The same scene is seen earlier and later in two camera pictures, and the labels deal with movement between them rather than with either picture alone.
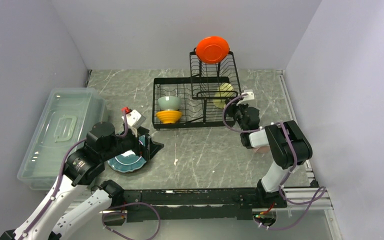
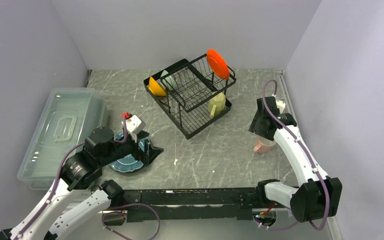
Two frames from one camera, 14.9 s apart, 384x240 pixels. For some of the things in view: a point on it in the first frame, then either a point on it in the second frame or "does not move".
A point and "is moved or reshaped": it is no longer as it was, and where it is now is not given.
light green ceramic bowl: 169,102 → 169,82
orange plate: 212,50 → 217,65
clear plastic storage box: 67,115 does not move
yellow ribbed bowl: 168,116 → 155,88
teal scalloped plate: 127,164 does not move
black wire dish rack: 204,95 is moved or reshaped
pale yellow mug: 224,91 → 216,104
